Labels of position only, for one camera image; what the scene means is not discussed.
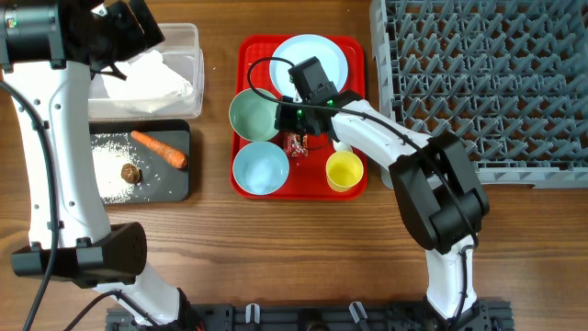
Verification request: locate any clear plastic bin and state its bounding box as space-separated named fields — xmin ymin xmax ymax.
xmin=88 ymin=23 xmax=205 ymax=121

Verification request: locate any brown mushroom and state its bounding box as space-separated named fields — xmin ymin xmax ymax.
xmin=120 ymin=164 xmax=141 ymax=184

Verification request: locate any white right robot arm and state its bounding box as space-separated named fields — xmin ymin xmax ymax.
xmin=276 ymin=57 xmax=490 ymax=329

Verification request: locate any green bowl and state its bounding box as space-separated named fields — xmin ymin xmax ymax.
xmin=229 ymin=89 xmax=278 ymax=142

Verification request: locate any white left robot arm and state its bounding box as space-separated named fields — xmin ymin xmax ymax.
xmin=1 ymin=1 xmax=206 ymax=330

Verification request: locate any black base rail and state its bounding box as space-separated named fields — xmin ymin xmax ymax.
xmin=104 ymin=301 xmax=515 ymax=331

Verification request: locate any red serving tray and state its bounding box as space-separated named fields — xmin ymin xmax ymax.
xmin=230 ymin=34 xmax=368 ymax=200

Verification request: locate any yellow plastic cup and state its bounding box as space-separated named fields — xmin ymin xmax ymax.
xmin=325 ymin=151 xmax=364 ymax=192

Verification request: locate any orange carrot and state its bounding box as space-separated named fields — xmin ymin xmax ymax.
xmin=130 ymin=131 xmax=188 ymax=169

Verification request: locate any red snack wrapper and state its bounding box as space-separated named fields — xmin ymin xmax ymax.
xmin=284 ymin=133 xmax=309 ymax=157

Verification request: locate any black tray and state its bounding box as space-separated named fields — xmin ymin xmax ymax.
xmin=89 ymin=120 xmax=191 ymax=204

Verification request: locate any light blue bowl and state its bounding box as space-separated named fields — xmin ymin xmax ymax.
xmin=232 ymin=142 xmax=290 ymax=196

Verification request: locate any white napkin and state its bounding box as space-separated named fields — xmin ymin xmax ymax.
xmin=100 ymin=51 xmax=194 ymax=114

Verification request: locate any light blue plate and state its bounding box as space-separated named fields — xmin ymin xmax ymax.
xmin=269 ymin=34 xmax=348 ymax=104

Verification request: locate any grey dishwasher rack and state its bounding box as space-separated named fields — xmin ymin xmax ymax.
xmin=369 ymin=0 xmax=587 ymax=188

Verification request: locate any white rice pile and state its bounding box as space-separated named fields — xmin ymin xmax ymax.
xmin=91 ymin=133 xmax=140 ymax=204

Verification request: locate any white plastic spoon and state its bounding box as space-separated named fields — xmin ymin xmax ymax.
xmin=332 ymin=141 xmax=353 ymax=152

